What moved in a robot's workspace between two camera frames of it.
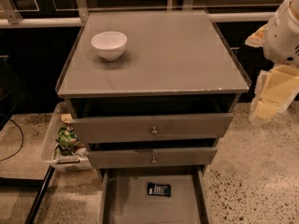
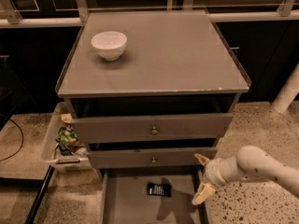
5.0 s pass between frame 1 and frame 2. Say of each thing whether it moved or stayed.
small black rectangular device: stayed
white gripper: moved
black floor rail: stayed
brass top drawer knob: stayed
